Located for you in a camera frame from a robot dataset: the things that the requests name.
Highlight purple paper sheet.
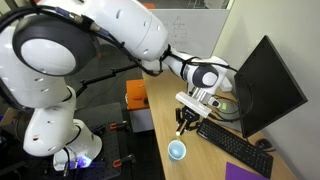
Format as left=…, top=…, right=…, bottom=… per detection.
left=225, top=161, right=271, bottom=180

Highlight white cup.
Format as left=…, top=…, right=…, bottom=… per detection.
left=167, top=139, right=188, bottom=163

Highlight black computer monitor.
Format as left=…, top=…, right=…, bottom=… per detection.
left=233, top=34, right=309, bottom=139

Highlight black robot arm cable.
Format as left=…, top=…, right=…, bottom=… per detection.
left=0, top=4, right=254, bottom=124

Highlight black keyboard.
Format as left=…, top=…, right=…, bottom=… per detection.
left=195, top=118, right=275, bottom=180

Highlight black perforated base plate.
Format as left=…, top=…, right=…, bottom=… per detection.
left=66, top=123, right=123, bottom=180

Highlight whiteboard with grey feet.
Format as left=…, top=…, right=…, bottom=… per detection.
left=148, top=8, right=231, bottom=68

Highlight light grey box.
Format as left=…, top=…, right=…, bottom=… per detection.
left=128, top=108, right=155, bottom=134

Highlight white rectangular box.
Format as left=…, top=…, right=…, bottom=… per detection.
left=219, top=78, right=234, bottom=93

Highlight grey monitor stand base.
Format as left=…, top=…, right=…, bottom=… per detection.
left=217, top=99, right=243, bottom=133

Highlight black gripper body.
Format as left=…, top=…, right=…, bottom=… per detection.
left=179, top=106, right=202, bottom=127

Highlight orange black clamp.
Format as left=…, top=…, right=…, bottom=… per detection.
left=109, top=120, right=129, bottom=131
left=112, top=153, right=137, bottom=169

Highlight orange box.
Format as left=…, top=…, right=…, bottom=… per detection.
left=125, top=78, right=150, bottom=111

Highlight black computer mouse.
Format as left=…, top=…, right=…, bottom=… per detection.
left=254, top=138, right=275, bottom=152

